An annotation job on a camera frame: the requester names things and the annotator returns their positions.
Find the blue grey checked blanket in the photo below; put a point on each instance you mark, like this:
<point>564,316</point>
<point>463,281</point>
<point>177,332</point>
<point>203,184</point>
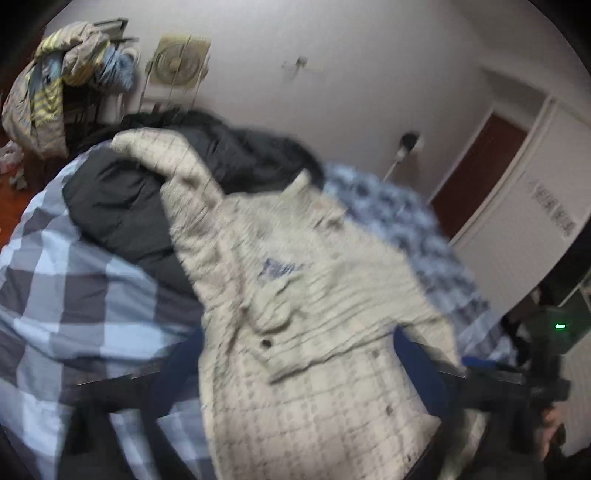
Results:
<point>60,295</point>

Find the white wardrobe door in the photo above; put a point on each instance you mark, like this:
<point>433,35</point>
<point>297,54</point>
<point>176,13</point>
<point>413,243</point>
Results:
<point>521,249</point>

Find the cream checked shirt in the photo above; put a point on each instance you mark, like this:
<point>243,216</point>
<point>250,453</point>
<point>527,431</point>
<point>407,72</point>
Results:
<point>295,295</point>

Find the metal clothes rack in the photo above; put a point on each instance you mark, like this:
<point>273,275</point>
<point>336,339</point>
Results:
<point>115,22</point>

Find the red-brown door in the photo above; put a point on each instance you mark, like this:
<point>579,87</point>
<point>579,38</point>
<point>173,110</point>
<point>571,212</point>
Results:
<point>480,177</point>

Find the black jacket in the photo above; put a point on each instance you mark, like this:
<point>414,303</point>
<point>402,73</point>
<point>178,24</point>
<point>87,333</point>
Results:
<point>120,203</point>

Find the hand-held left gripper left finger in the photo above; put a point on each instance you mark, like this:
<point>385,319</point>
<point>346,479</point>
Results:
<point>171,369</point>

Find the pile of striped clothes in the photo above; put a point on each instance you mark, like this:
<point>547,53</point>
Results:
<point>44,92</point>

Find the beige box fan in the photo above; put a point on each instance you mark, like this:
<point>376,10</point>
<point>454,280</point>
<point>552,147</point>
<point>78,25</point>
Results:
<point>178,60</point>

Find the person's right hand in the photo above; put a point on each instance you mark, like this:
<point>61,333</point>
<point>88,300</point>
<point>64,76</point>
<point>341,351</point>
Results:
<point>551,427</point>

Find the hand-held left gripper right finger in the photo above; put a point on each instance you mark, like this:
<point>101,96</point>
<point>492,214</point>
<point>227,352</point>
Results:
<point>418,369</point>

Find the white items on floor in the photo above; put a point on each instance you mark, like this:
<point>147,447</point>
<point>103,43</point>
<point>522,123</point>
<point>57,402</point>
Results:
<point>9,159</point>

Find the blue patterned cloth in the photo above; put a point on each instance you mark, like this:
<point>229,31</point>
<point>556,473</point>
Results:
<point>415,217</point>

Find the wall hook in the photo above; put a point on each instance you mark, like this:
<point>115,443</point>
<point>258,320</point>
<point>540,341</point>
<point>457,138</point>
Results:
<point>300,63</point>

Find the grey sticker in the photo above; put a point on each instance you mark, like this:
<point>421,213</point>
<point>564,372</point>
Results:
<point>551,207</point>

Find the light blue cloth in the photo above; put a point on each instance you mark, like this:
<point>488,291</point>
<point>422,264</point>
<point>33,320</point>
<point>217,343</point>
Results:
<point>117,69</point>

